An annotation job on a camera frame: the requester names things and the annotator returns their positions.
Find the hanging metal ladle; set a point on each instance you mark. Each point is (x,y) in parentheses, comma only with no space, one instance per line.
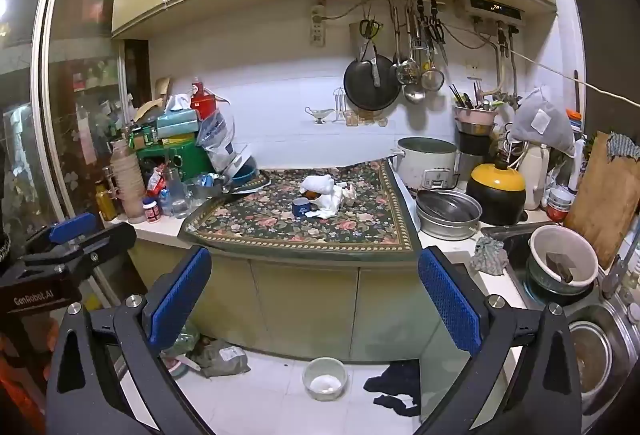
(410,68)

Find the white rice cooker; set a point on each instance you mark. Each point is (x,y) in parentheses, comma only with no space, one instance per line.
(425,163)

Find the white gravy boat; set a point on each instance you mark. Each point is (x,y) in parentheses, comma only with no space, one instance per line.
(319,116)

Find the grey hanging mask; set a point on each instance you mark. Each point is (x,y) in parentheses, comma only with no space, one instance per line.
(538,121)

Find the red bottle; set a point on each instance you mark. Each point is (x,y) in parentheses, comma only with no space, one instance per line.
(203,101)

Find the pink utensil holder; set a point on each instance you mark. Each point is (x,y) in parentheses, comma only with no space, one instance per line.
(477,122)

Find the grey bag on floor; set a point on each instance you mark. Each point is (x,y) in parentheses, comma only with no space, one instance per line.
(217,358)

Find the stainless steel basin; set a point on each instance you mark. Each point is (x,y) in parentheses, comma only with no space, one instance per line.
(448,214)

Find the wall water heater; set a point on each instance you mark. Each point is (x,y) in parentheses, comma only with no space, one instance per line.
(487,9)

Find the white power strip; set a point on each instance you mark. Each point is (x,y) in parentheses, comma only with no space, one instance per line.
(317,33)

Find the grey dish rag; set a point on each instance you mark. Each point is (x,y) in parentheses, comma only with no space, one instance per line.
(489,256)

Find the dark cloth on floor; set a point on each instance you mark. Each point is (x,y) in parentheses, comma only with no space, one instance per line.
(398,388)

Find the black yellow-lid pot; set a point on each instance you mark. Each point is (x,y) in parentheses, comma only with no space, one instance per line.
(500,190)

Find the green storage box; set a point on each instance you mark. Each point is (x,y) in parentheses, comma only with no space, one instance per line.
(189,158)

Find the wooden cutting board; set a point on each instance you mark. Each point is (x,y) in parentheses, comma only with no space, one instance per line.
(606,201)

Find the teal tissue box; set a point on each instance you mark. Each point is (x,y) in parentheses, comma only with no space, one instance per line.
(176,123)

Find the yellow oil bottle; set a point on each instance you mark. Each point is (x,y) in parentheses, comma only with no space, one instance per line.
(105,202)

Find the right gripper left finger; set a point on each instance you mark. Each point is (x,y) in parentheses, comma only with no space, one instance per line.
(84,395)

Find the black hanging frying pan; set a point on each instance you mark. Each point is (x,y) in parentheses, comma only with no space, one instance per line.
(360,87)

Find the white bowl in sink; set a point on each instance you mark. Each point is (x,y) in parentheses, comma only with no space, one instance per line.
(561,260)

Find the clear plastic bag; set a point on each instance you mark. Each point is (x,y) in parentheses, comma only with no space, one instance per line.
(215,137)

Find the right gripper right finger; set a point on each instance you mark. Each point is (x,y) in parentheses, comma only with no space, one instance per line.
(544,394)

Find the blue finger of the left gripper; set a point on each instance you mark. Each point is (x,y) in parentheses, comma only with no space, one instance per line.
(73,228)

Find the white thermos jug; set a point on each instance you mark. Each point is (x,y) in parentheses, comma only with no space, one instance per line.
(534,168)

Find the floral green table mat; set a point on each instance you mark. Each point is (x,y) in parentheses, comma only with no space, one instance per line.
(371,225)

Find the stack of brown cups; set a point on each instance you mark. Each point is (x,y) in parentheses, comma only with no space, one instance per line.
(128,179)

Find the hanging strainer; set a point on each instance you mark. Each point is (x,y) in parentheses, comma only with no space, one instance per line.
(432,78)

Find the white tissue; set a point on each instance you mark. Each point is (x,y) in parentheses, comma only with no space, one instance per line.
(326,195)

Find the small blue cup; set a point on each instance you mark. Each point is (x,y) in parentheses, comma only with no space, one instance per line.
(300,207)

